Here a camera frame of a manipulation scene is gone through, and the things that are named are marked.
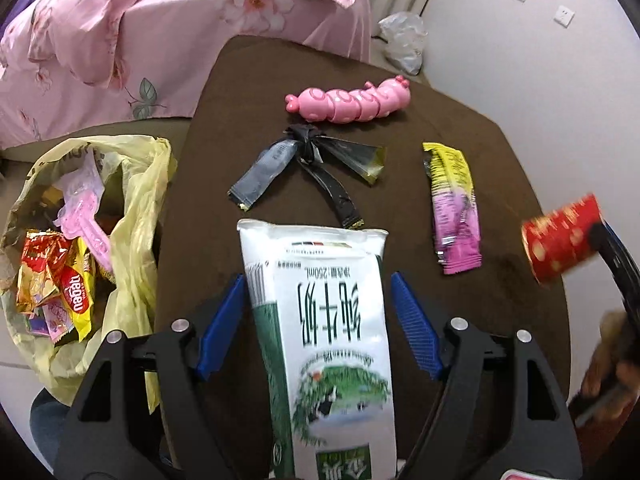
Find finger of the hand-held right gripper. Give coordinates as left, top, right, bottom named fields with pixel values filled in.
left=587, top=220, right=640, bottom=321

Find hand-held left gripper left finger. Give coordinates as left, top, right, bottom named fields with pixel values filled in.
left=60, top=272, right=247, bottom=480

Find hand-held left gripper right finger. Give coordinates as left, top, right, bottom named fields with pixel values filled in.
left=390, top=271, right=583, bottom=480

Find red gold paper tube can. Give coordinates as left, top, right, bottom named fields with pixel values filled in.
left=521, top=193, right=606, bottom=288

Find green white milk pouch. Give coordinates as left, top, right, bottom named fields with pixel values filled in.
left=236, top=218, right=398, bottom=480

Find yellow plastic bag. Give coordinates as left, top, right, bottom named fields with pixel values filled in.
left=0, top=134, right=178, bottom=408

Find yellow wafer packet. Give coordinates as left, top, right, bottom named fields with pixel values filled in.
left=60, top=237, right=98, bottom=343

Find person's right hand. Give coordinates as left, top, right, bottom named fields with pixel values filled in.
left=580, top=310, right=640, bottom=411

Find pink yellow snack wrapper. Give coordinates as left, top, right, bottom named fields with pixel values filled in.
left=422, top=141, right=485, bottom=276

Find small pink purple wrapper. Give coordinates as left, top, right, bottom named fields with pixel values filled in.
left=27, top=300, right=76, bottom=346

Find pink plastic blister pack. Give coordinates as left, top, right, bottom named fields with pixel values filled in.
left=52, top=152, right=113, bottom=281

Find red gold snack wrapper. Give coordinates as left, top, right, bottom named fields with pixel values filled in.
left=15, top=230, right=76, bottom=316

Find person's leg in jeans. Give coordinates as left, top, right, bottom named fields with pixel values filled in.
left=30, top=387, right=81, bottom=476

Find black silver foil wrapper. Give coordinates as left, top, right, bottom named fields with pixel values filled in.
left=227, top=125, right=388, bottom=228

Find pink caterpillar toy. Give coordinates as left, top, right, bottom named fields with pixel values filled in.
left=285, top=75, right=413, bottom=124

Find white plastic bag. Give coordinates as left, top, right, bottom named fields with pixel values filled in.
left=377, top=11, right=429, bottom=75

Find bed with pink sheet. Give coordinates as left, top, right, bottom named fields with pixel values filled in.
left=0, top=0, right=373, bottom=136

